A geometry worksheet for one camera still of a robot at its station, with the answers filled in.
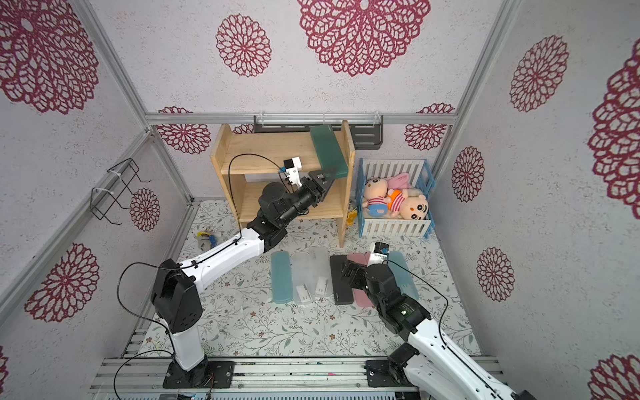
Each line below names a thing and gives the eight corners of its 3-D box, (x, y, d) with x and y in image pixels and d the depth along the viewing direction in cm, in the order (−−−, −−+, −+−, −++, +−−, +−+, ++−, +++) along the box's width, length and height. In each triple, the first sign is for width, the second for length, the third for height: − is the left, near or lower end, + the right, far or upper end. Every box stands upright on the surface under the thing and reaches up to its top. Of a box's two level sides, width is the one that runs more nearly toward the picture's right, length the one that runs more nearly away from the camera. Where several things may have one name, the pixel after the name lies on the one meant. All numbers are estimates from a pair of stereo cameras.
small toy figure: (196, 252, 104) (192, 246, 100) (201, 238, 109) (197, 232, 105) (213, 252, 104) (210, 246, 100) (218, 238, 109) (214, 232, 105)
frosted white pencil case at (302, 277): (288, 303, 90) (288, 301, 89) (292, 254, 104) (292, 251, 102) (312, 303, 90) (312, 301, 89) (313, 254, 104) (313, 251, 102)
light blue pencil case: (273, 305, 90) (272, 303, 88) (271, 254, 104) (271, 251, 102) (294, 302, 91) (294, 300, 89) (290, 252, 104) (290, 249, 103)
